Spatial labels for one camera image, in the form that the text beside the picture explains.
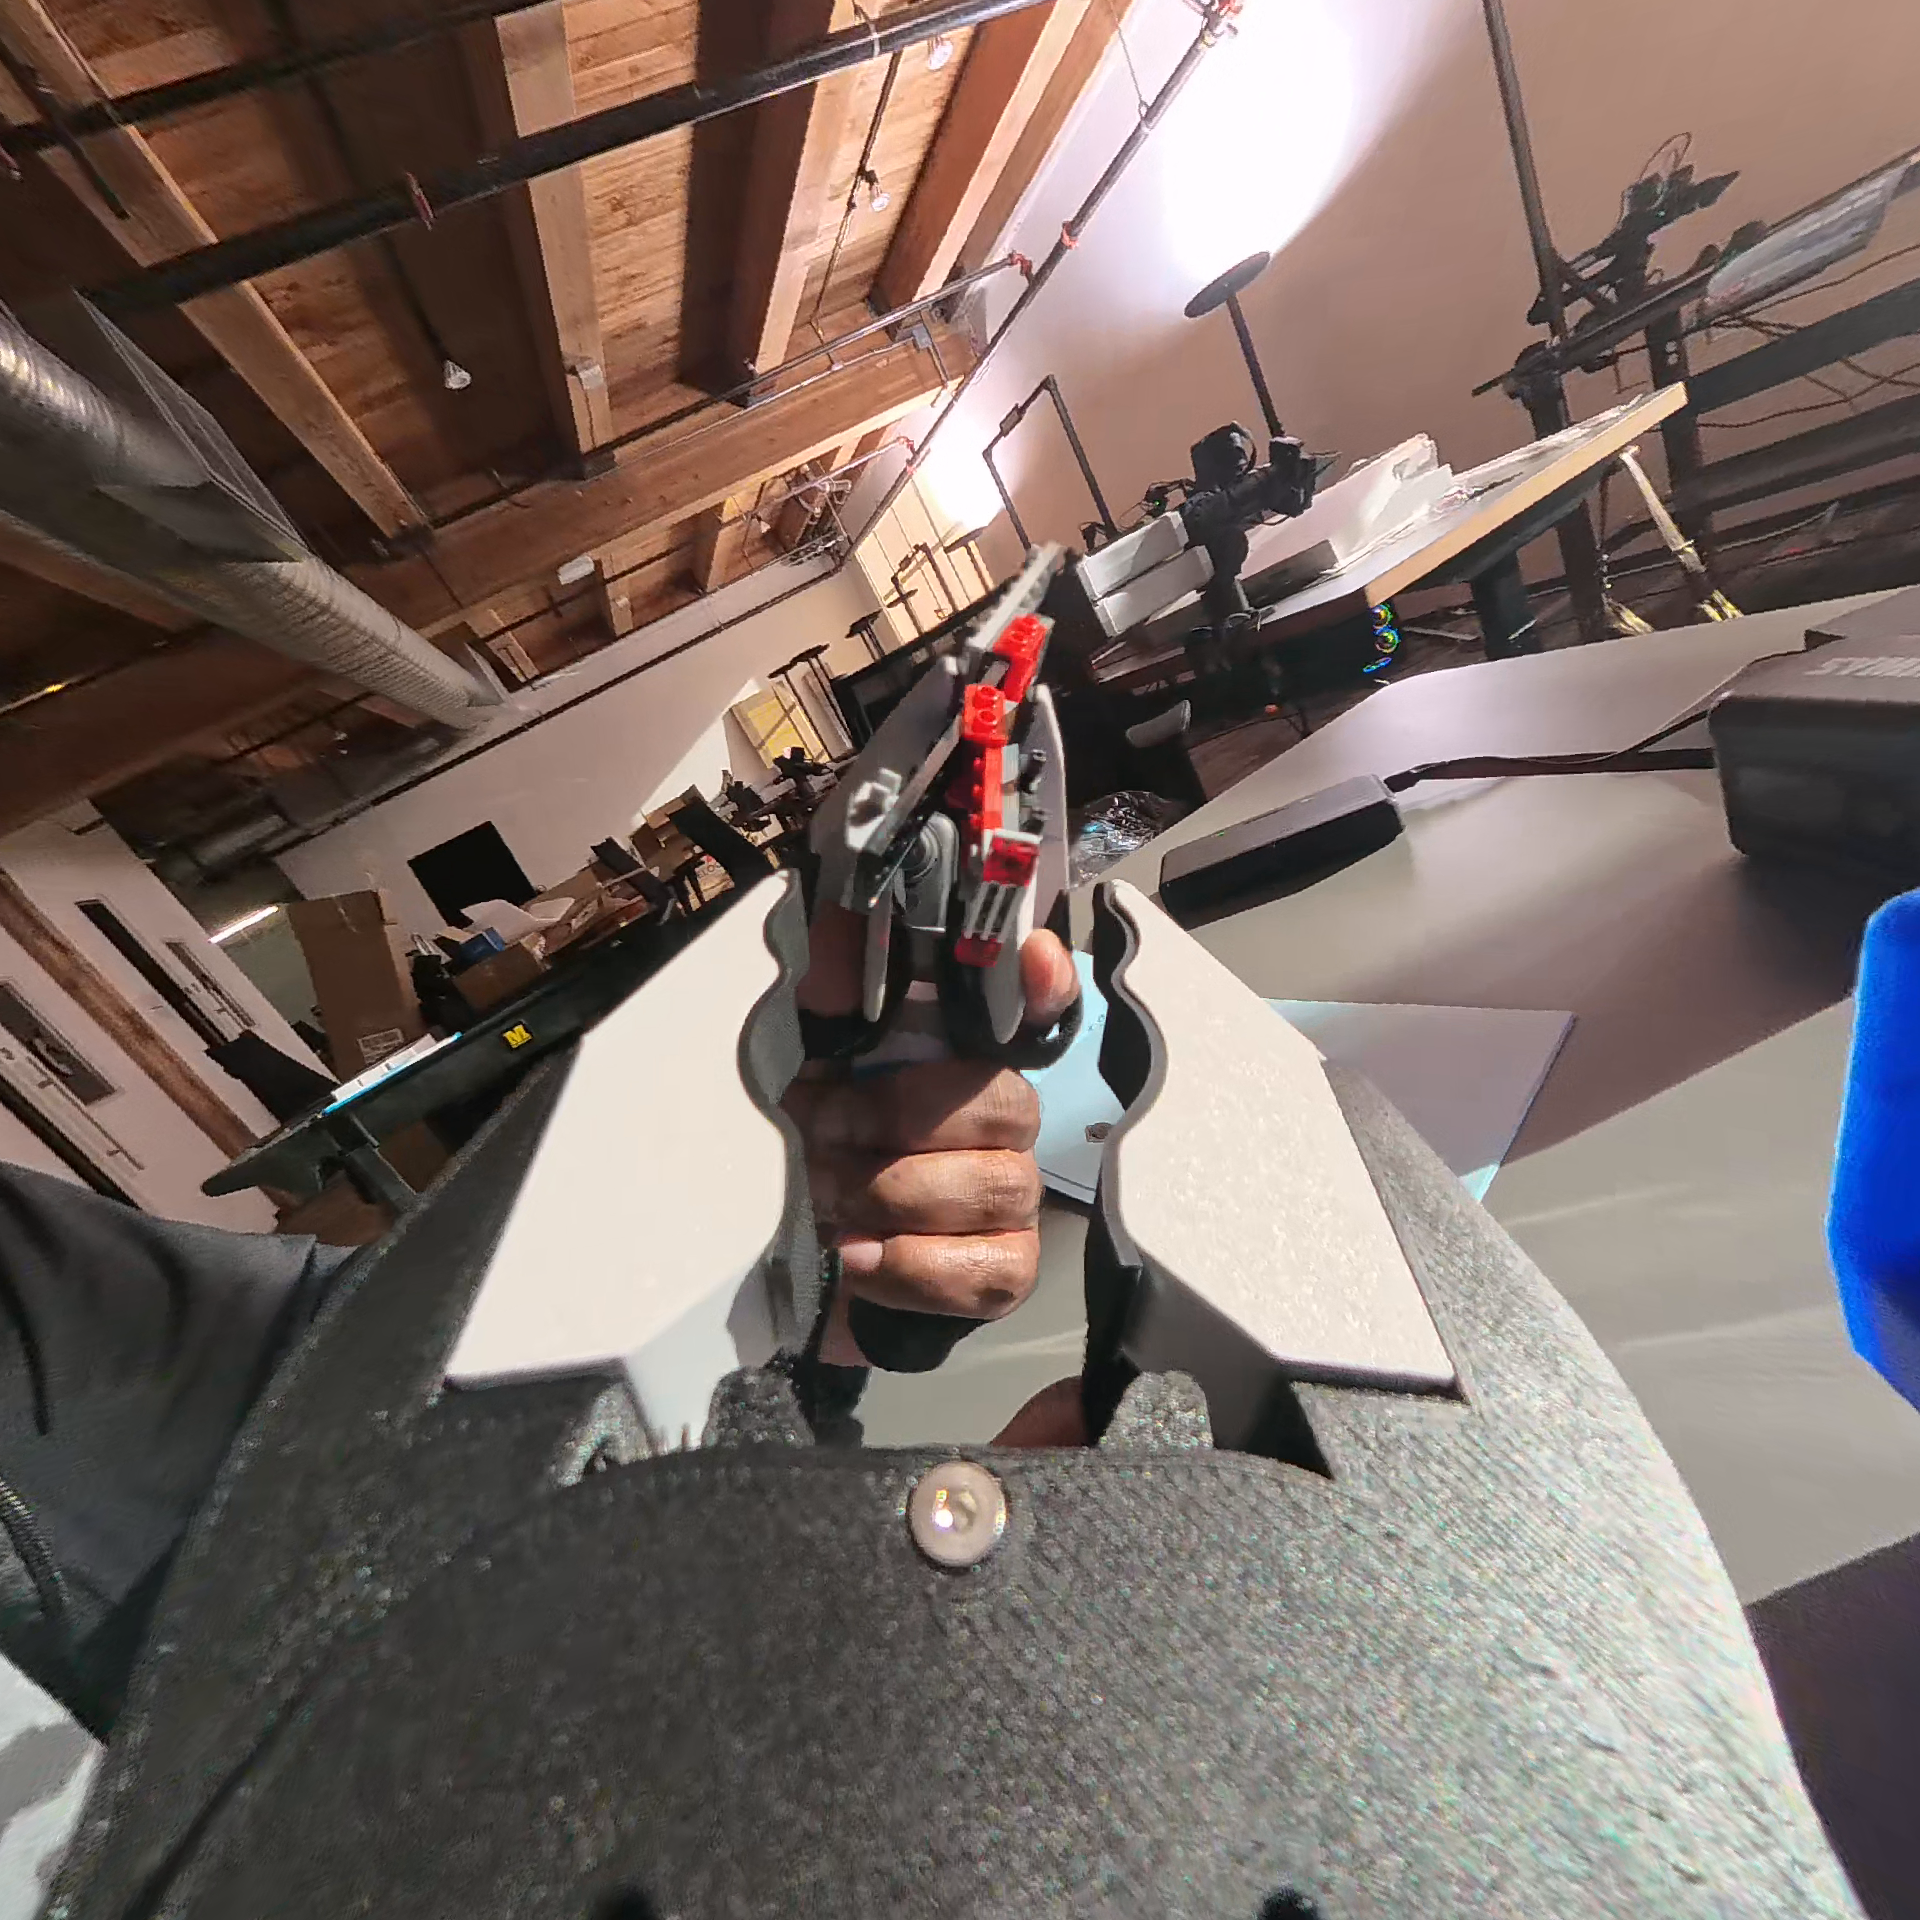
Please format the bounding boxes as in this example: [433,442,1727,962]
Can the small red brick assembly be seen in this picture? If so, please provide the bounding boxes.
[943,613,1055,1042]

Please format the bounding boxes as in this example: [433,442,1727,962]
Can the long grey black brick assembly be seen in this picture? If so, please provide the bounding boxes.
[817,539,1076,918]

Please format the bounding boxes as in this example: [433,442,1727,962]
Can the black screen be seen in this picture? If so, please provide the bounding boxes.
[409,819,531,926]

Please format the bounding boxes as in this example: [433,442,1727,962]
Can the sprinkler pipe with red fittings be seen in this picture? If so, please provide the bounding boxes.
[855,0,1250,561]

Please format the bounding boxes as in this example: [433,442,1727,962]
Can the black wall pipe frame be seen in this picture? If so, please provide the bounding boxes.
[984,376,1118,550]

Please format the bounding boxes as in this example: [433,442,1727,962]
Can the black side table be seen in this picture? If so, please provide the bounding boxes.
[203,926,725,1206]

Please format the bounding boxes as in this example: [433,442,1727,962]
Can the wooden-top background table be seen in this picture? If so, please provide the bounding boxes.
[1076,383,1694,663]

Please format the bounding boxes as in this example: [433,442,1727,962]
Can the black equipment rack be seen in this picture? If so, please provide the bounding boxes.
[1479,0,1920,618]

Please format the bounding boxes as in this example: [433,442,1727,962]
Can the person's black jacket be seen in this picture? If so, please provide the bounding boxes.
[0,1161,368,1731]

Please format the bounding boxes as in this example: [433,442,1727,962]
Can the long white box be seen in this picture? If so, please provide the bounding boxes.
[1090,576,1210,644]
[1076,528,1200,601]

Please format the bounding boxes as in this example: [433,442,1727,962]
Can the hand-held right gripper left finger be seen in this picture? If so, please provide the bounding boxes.
[445,870,844,1442]

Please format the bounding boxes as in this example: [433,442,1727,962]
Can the large cardboard box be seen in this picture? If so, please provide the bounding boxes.
[287,892,433,1078]

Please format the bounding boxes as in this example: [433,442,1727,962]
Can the thick black ceiling pipe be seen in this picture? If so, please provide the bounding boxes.
[87,0,1055,324]

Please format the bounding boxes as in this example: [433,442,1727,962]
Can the silver ventilation duct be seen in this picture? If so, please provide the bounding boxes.
[0,298,505,736]

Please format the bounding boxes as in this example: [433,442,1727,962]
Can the light blue instruction booklet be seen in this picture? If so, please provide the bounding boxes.
[1036,995,1578,1210]

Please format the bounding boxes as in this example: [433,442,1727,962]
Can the black cube-shaped device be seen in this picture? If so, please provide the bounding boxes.
[1707,592,1920,901]

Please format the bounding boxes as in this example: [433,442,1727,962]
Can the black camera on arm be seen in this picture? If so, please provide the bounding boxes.
[1145,421,1340,637]

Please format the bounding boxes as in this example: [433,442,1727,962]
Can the stack of flat white boxes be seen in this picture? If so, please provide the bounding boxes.
[1313,430,1488,561]

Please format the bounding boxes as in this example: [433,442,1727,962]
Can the black power bank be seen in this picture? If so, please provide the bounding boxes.
[1158,773,1408,923]

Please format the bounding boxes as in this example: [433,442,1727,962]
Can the brown cable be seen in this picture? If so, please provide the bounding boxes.
[1379,741,1722,796]

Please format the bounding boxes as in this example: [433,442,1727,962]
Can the dark vent grille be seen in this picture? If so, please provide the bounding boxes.
[76,293,314,564]

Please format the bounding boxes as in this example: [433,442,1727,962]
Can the black round floor lamp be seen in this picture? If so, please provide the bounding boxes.
[1179,249,1295,442]

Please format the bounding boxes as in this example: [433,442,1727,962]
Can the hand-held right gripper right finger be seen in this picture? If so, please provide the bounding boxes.
[1080,876,1465,1457]

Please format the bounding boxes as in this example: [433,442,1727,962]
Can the blue plastic bin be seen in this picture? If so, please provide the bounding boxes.
[1826,885,1920,1412]

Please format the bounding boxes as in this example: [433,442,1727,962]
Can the person's left hand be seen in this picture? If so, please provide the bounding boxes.
[778,896,1088,1376]

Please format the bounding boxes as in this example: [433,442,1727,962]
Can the plastic-wrapped chair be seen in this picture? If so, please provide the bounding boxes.
[1073,783,1193,871]

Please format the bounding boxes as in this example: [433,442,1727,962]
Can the black office chair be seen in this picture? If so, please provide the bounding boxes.
[1051,655,1206,813]

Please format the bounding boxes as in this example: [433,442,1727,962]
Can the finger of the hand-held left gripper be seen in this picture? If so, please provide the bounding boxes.
[984,694,1076,1042]
[803,748,902,1036]

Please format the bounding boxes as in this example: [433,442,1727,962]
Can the person's grey trousers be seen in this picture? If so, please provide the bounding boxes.
[0,1651,109,1920]

